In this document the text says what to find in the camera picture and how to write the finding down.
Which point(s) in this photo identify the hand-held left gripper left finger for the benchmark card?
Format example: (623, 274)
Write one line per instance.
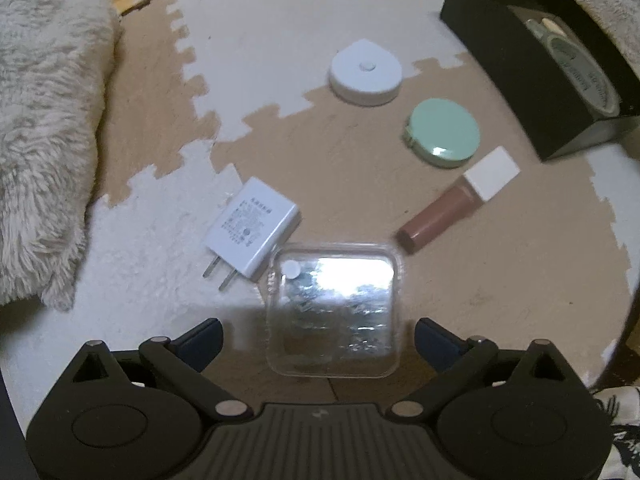
(202, 345)

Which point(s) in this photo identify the fluffy white pillow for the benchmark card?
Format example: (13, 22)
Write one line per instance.
(45, 135)
(600, 0)

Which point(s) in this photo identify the clear plastic square case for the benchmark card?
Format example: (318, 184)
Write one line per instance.
(330, 310)

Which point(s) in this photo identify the brown lip gloss tube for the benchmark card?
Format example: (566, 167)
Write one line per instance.
(440, 210)

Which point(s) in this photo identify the mint green compact mirror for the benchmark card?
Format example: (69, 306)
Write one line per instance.
(442, 130)

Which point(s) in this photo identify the printed cloth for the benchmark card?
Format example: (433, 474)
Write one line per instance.
(622, 425)

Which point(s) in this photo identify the white round tape measure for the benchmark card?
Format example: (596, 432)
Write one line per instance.
(365, 75)

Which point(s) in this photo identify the black box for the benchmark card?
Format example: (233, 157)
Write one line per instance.
(500, 60)

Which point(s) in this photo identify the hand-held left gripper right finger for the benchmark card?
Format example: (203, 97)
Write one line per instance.
(435, 342)

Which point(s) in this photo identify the beige and white foam mat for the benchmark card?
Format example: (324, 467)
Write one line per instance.
(450, 285)

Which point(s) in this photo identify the small beige block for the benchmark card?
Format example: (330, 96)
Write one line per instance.
(551, 24)

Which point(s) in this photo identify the white plug charger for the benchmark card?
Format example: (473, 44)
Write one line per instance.
(250, 225)

